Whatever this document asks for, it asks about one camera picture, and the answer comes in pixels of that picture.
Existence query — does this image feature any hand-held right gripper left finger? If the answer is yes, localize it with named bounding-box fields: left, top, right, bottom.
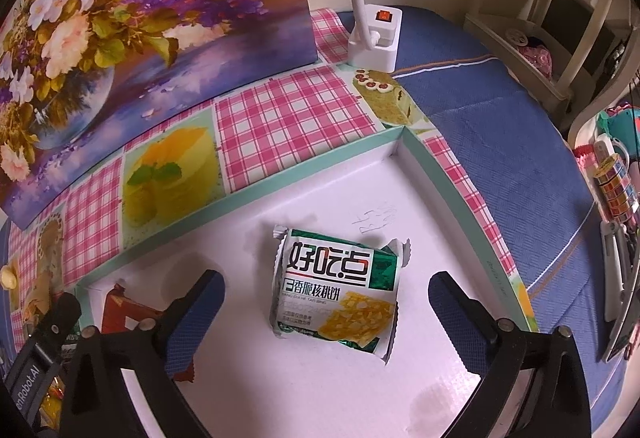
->
left=59, top=269, right=226, bottom=438

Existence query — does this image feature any flower painting canvas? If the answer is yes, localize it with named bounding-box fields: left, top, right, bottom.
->
left=0, top=0, right=321, bottom=231

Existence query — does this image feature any white wooden shelf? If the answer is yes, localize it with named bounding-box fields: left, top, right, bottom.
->
left=462, top=0, right=631, bottom=119

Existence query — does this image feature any green biscuit snack packet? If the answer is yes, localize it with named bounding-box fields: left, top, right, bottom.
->
left=270, top=224, right=412, bottom=365

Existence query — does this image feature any yellow clear snack packet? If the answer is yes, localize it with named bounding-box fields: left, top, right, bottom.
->
left=39, top=375, right=68, bottom=434

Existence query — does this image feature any dark red snack packet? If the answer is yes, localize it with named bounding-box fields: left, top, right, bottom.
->
left=101, top=284, right=196, bottom=384

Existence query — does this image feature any colourful puzzle cube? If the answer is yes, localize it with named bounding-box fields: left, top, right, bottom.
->
left=592, top=155, right=640, bottom=223

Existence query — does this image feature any pink object on shelf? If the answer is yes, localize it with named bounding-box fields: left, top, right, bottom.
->
left=517, top=42, right=553, bottom=78

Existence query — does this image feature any white phone stand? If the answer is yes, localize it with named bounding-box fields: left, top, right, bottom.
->
left=600, top=220, right=626, bottom=323

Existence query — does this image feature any teal toy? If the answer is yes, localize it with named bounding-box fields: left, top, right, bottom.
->
left=595, top=108, right=640, bottom=143

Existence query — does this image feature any pink block toy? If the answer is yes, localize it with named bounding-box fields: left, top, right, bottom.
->
left=574, top=145, right=601, bottom=173

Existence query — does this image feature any blue bedsheet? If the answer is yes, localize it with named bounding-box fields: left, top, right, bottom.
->
left=340, top=5, right=631, bottom=438

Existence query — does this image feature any white box with teal rim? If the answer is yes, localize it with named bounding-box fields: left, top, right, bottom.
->
left=75, top=125, right=541, bottom=438

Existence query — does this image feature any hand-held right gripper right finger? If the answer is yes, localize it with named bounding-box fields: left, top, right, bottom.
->
left=428, top=271, right=593, bottom=438

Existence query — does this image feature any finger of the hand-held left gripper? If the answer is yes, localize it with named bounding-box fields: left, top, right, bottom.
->
left=32, top=292, right=82, bottom=364

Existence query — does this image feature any smartphone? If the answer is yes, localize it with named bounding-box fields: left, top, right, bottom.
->
left=600, top=268, right=640, bottom=364

